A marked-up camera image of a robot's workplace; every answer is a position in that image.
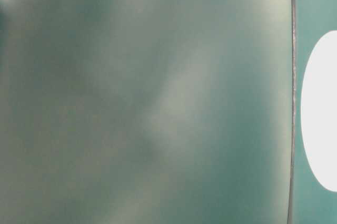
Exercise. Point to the white round bowl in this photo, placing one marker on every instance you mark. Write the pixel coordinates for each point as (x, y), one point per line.
(318, 111)

